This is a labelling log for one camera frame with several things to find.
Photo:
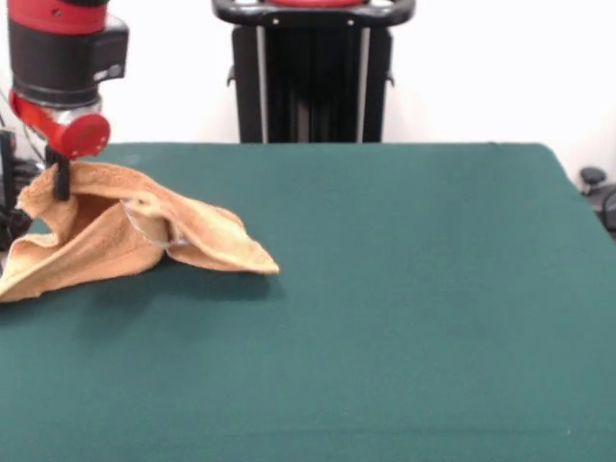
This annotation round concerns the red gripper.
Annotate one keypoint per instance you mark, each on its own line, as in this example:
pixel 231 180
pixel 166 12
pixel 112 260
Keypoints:
pixel 77 135

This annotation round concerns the orange terry towel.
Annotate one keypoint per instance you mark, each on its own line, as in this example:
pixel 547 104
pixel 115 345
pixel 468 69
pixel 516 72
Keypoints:
pixel 120 236

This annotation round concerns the red robot base disc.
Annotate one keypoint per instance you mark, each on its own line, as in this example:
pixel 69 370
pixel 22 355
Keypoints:
pixel 313 2

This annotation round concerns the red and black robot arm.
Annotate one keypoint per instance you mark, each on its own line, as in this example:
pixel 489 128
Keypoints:
pixel 62 48

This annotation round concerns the black electrical box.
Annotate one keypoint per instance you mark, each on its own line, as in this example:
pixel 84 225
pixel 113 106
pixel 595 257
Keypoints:
pixel 6 168

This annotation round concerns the dark green table cloth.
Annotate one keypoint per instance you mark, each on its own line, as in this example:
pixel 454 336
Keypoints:
pixel 385 313

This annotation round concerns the black office chair base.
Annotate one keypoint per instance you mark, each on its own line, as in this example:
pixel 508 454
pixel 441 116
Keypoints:
pixel 593 175

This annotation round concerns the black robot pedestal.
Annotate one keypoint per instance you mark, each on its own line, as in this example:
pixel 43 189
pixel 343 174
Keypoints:
pixel 313 72

